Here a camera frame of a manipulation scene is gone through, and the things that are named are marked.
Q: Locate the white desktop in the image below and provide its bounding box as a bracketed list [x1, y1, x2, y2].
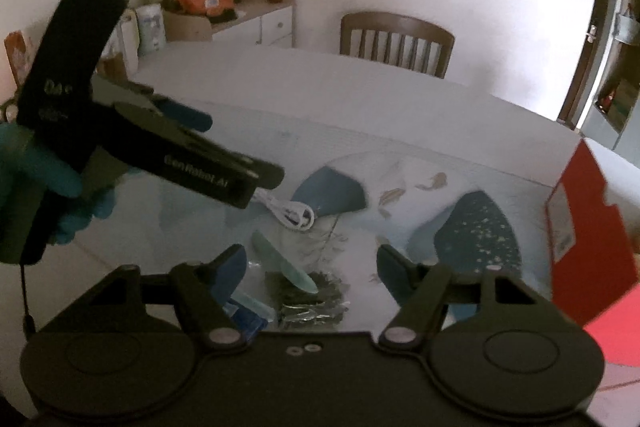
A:
[0, 43, 640, 427]

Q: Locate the white cable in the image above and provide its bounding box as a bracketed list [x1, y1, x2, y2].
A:
[251, 188, 316, 232]

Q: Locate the wooden slat-back chair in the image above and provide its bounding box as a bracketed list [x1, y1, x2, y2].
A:
[340, 11, 456, 80]

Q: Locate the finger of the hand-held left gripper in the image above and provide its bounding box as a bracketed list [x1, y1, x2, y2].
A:
[116, 103, 286, 210]
[95, 77, 214, 134]

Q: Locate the white drawer cabinet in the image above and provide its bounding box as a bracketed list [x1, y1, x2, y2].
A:
[210, 2, 297, 48]

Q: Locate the brown wooden door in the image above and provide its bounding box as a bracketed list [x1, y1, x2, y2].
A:
[556, 0, 622, 131]

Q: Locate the black strap cord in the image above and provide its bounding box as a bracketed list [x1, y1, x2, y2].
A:
[19, 262, 37, 336]

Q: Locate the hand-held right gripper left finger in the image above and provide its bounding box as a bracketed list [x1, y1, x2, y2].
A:
[85, 244, 249, 351]

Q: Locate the orange printed packet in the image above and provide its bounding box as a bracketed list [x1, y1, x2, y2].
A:
[4, 30, 34, 84]

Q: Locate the red and white cardboard box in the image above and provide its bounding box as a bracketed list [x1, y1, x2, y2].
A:
[544, 139, 640, 369]

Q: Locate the dark foil packet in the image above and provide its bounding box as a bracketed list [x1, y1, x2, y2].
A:
[265, 271, 352, 331]

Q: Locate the blue packet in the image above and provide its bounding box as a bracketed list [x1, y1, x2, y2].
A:
[225, 302, 266, 339]

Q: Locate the grey wall cabinet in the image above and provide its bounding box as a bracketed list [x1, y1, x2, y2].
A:
[575, 0, 640, 150]

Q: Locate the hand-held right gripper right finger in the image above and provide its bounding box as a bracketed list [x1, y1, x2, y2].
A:
[375, 244, 557, 351]

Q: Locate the light blue plastic strip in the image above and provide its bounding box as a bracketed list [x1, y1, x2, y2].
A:
[230, 291, 276, 324]

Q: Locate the blue whale printed table mat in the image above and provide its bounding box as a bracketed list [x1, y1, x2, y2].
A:
[75, 107, 576, 334]

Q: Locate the grey hanging bag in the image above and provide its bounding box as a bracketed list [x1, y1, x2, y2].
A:
[615, 4, 640, 46]

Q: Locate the person's left hand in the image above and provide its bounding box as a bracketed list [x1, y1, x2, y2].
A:
[0, 123, 119, 247]

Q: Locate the white blue-print packet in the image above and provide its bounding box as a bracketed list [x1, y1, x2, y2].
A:
[137, 4, 167, 56]

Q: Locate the small cardboard box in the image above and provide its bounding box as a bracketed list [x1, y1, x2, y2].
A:
[162, 9, 217, 42]

